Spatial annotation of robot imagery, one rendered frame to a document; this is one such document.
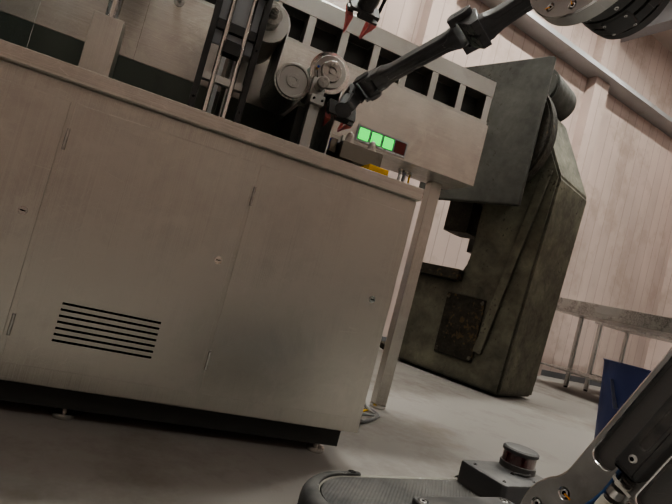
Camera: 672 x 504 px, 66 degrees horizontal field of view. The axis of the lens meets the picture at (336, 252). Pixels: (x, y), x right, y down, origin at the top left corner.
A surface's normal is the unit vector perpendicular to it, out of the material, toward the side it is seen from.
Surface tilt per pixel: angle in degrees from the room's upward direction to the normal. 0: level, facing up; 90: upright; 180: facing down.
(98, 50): 90
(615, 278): 90
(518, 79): 90
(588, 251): 90
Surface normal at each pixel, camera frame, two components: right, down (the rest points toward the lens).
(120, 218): 0.35, 0.04
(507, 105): -0.69, -0.22
